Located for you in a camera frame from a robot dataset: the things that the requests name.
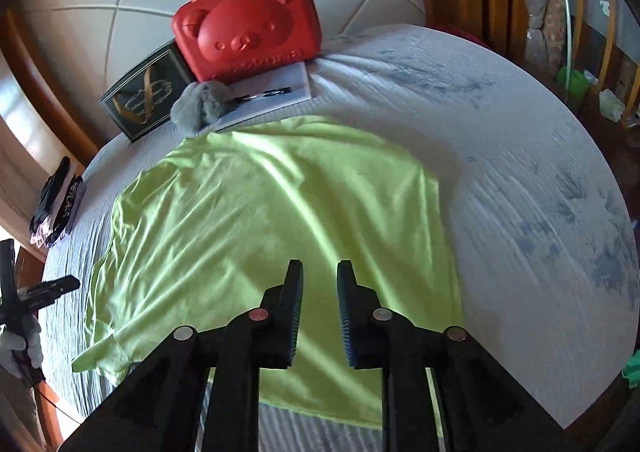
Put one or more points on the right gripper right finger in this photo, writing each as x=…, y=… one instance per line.
x=441, y=391

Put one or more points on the red bear suitcase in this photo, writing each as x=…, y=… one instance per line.
x=232, y=40

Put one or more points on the folded dark clothes stack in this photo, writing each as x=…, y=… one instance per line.
x=58, y=206

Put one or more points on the white gloved left hand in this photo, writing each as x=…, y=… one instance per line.
x=11, y=344

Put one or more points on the black white marker pen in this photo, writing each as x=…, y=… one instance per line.
x=266, y=94

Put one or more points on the white paper booklet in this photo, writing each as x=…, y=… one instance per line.
x=293, y=75

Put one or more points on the dark green gift bag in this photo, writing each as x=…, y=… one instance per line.
x=141, y=100

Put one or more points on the lime green t-shirt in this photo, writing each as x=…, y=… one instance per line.
x=199, y=237

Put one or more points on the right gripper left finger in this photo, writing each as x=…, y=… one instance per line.
x=199, y=390

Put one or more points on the grey fluffy plush toy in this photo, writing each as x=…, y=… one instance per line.
x=200, y=105

